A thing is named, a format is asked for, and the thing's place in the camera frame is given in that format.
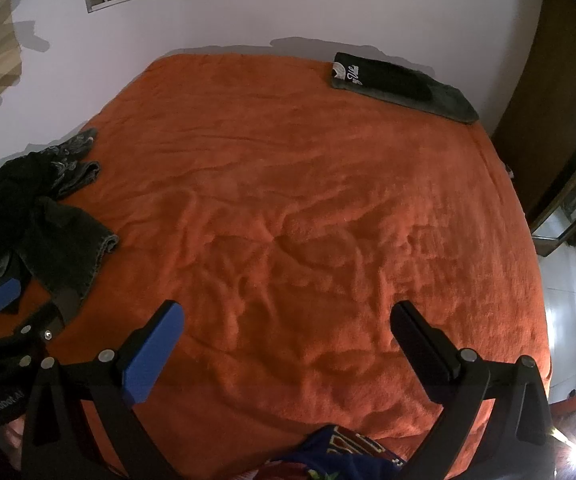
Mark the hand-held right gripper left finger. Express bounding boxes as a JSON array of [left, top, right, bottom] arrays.
[[20, 301, 185, 480]]

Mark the person's blue printed shirt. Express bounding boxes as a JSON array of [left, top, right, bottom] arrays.
[[268, 425, 409, 480]]

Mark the folded grey garment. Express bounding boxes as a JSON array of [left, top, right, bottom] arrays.
[[330, 67, 480, 125]]

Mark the orange fleece blanket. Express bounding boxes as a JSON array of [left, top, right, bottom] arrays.
[[0, 51, 555, 480]]

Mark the folded black script print garment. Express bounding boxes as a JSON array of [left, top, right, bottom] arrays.
[[329, 52, 436, 103]]

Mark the black paisley print garment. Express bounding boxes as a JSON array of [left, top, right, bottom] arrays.
[[0, 127, 101, 281]]

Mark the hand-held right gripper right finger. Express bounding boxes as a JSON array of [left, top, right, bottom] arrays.
[[390, 301, 555, 480]]

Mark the brown wooden wardrobe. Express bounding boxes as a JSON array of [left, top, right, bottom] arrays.
[[488, 0, 576, 261]]

